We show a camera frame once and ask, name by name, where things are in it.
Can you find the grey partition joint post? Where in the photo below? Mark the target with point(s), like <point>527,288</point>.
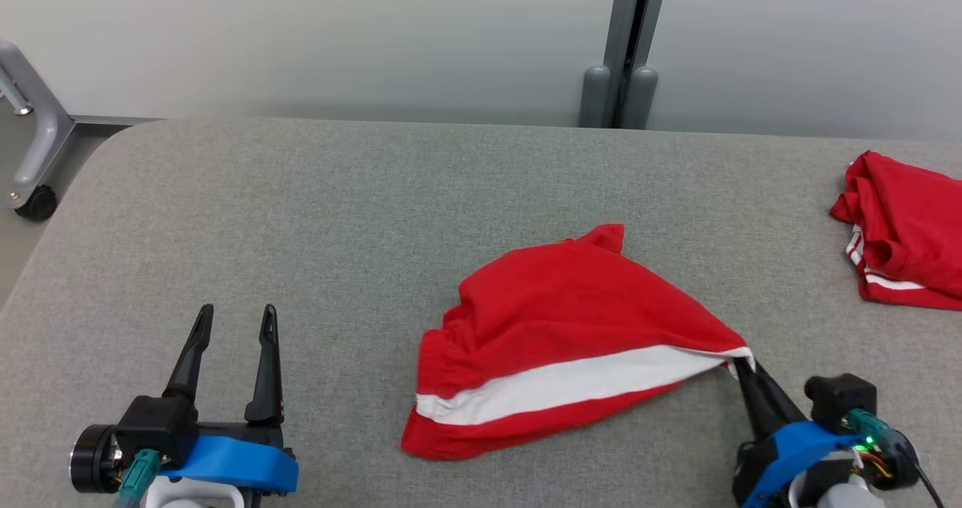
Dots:
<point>595,98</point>

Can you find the red shorts with white stripe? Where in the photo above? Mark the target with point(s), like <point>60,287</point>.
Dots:
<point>564,305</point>

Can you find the black caster wheel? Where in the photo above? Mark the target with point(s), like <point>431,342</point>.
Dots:
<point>36,204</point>

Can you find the grey fabric sofa seat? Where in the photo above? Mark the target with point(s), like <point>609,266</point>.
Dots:
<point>301,267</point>

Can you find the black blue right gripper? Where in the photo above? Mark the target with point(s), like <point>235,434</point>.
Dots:
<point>789,455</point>

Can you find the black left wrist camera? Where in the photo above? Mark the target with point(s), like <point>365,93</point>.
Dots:
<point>154,425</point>

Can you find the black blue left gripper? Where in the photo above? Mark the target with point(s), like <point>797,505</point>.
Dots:
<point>233,463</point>

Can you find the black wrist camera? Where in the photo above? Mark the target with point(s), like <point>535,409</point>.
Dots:
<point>154,425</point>
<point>838,399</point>

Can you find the red white printed t-shirt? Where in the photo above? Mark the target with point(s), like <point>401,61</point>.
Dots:
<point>909,230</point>

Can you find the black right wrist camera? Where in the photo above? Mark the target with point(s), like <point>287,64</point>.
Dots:
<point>838,399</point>

